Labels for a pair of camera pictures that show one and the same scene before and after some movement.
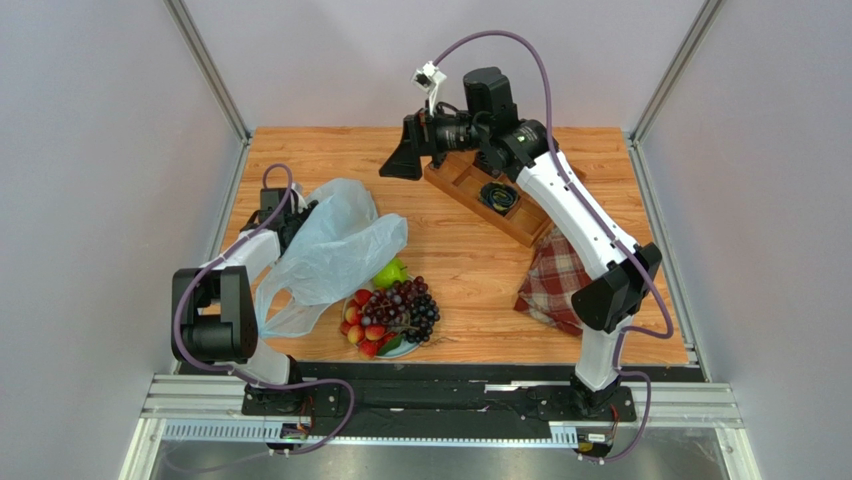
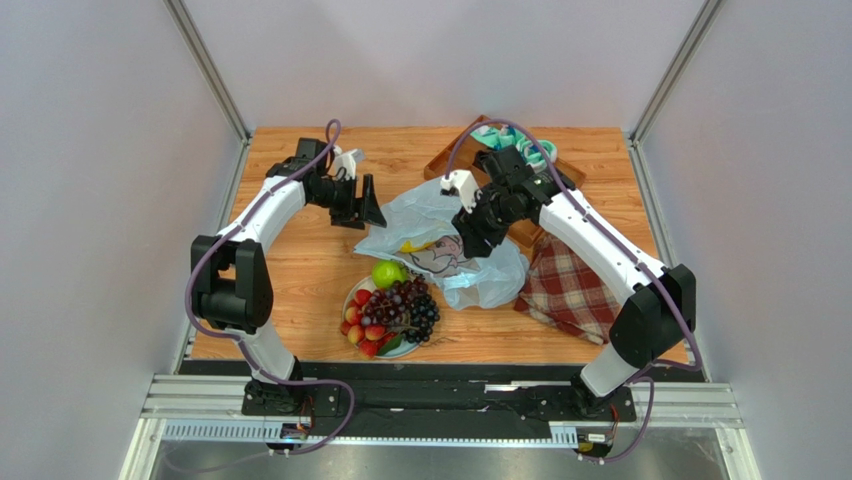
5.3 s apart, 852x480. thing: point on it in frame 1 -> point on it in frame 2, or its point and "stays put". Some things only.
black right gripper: x=417 y=136 -> x=476 y=235
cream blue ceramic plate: x=407 y=348 stays put
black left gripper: x=303 y=212 -> x=360 y=211
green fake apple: x=394 y=271 stays put
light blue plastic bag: x=338 y=251 -> x=415 y=225
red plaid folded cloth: x=550 y=278 stays put
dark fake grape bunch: x=423 y=315 stays put
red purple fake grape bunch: x=392 y=304 stays put
